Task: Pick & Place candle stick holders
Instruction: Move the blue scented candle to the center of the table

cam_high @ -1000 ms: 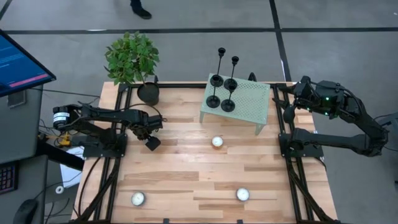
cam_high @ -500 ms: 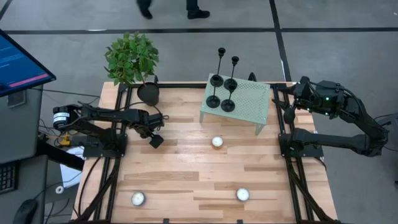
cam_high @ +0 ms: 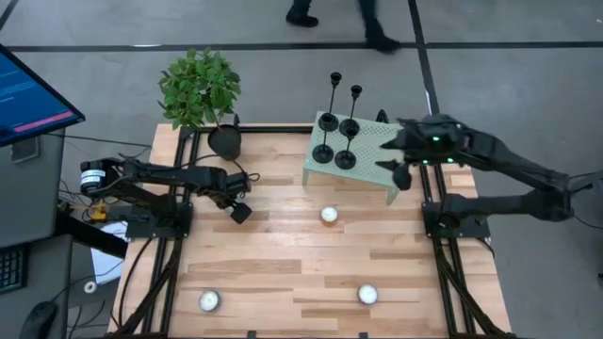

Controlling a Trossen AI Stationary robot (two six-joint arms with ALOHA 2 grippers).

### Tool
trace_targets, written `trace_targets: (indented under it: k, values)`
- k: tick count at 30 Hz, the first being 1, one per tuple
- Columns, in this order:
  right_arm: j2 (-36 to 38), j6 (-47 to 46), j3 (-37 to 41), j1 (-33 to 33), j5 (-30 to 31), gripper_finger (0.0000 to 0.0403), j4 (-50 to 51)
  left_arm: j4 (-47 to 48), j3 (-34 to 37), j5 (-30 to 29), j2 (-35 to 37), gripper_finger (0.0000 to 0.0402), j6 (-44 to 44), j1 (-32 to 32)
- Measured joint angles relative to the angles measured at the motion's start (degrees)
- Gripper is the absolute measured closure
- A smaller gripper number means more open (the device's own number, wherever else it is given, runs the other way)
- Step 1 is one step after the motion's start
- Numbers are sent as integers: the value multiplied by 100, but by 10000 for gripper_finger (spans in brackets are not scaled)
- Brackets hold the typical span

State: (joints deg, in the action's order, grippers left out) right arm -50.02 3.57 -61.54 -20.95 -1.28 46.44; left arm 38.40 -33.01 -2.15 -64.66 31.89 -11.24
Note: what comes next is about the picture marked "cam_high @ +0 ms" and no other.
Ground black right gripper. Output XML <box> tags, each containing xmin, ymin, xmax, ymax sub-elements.
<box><xmin>375</xmin><ymin>115</ymin><xmax>467</xmax><ymax>171</ymax></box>

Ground short black candlestick holder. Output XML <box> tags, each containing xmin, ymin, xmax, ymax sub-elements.
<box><xmin>334</xmin><ymin>125</ymin><xmax>359</xmax><ymax>171</ymax></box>
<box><xmin>338</xmin><ymin>84</ymin><xmax>364</xmax><ymax>139</ymax></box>

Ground tall black candlestick holder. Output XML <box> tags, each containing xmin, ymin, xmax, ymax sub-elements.
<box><xmin>318</xmin><ymin>71</ymin><xmax>343</xmax><ymax>134</ymax></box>
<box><xmin>312</xmin><ymin>117</ymin><xmax>336</xmax><ymax>165</ymax></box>

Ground orange patterned candle jar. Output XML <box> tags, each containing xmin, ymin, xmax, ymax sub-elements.
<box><xmin>319</xmin><ymin>205</ymin><xmax>339</xmax><ymax>227</ymax></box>

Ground blue speckled candle jar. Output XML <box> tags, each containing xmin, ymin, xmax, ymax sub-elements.
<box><xmin>197</xmin><ymin>289</ymin><xmax>222</xmax><ymax>314</ymax></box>

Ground blue floral candle jar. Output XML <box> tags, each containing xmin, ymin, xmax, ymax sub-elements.
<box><xmin>356</xmin><ymin>282</ymin><xmax>380</xmax><ymax>306</ymax></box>

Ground small green perforated table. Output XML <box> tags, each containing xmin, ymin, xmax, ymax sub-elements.
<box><xmin>301</xmin><ymin>109</ymin><xmax>414</xmax><ymax>206</ymax></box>

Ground green potted plant black pot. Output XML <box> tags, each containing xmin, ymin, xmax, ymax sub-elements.
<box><xmin>157</xmin><ymin>45</ymin><xmax>244</xmax><ymax>162</ymax></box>

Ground person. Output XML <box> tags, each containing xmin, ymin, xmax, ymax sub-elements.
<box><xmin>285</xmin><ymin>0</ymin><xmax>402</xmax><ymax>55</ymax></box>

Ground yellow clamp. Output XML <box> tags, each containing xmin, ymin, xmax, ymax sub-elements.
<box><xmin>87</xmin><ymin>200</ymin><xmax>110</xmax><ymax>223</ymax></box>

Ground black rig leg beam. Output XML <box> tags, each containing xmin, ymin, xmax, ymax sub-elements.
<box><xmin>56</xmin><ymin>211</ymin><xmax>128</xmax><ymax>259</ymax></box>

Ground white paper sheet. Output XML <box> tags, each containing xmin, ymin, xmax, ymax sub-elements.
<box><xmin>90</xmin><ymin>220</ymin><xmax>129</xmax><ymax>285</ymax></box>

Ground grey cabinet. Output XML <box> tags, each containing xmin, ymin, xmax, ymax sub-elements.
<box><xmin>0</xmin><ymin>129</ymin><xmax>67</xmax><ymax>250</ymax></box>

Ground grey desk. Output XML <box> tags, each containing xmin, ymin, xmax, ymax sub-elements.
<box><xmin>0</xmin><ymin>234</ymin><xmax>74</xmax><ymax>339</ymax></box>

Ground computer monitor blue screen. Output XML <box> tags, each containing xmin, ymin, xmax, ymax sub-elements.
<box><xmin>0</xmin><ymin>43</ymin><xmax>87</xmax><ymax>148</ymax></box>

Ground black computer mouse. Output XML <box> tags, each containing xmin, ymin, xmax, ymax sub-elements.
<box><xmin>18</xmin><ymin>300</ymin><xmax>60</xmax><ymax>339</ymax></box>

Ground black keyboard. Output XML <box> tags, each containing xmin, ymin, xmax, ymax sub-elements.
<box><xmin>0</xmin><ymin>247</ymin><xmax>25</xmax><ymax>294</ymax></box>

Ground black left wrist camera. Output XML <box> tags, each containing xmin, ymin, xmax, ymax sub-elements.
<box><xmin>229</xmin><ymin>201</ymin><xmax>253</xmax><ymax>226</ymax></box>

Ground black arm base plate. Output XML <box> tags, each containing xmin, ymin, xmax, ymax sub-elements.
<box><xmin>125</xmin><ymin>202</ymin><xmax>193</xmax><ymax>240</ymax></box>
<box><xmin>421</xmin><ymin>201</ymin><xmax>492</xmax><ymax>240</ymax></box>

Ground thin black cable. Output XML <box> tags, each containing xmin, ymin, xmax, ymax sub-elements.
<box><xmin>46</xmin><ymin>133</ymin><xmax>153</xmax><ymax>150</ymax></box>

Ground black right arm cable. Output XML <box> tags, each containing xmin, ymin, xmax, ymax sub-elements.
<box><xmin>567</xmin><ymin>169</ymin><xmax>603</xmax><ymax>232</ymax></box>

